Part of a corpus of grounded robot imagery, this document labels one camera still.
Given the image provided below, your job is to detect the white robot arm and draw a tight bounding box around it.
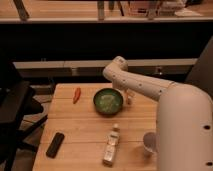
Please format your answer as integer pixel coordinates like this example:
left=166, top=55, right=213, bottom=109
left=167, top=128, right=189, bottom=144
left=103, top=56, right=213, bottom=171

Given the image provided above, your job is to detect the green ceramic bowl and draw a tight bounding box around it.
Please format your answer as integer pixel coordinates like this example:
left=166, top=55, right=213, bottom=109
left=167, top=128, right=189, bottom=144
left=93, top=88, right=123, bottom=116

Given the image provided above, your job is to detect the white paper cup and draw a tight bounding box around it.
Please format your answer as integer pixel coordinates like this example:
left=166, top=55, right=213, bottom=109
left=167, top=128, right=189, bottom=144
left=143, top=132, right=156, bottom=157

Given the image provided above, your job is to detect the orange chili pepper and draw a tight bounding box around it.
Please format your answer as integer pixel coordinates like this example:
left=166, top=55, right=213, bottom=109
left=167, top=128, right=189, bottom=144
left=73, top=87, right=81, bottom=104

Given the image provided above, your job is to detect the black remote control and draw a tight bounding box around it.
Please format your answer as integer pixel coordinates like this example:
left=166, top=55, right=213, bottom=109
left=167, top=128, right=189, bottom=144
left=46, top=132, right=65, bottom=158

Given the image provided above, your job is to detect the black office chair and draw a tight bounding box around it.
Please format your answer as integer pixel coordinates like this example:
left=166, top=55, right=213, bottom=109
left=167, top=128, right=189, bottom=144
left=0, top=59, right=47, bottom=171

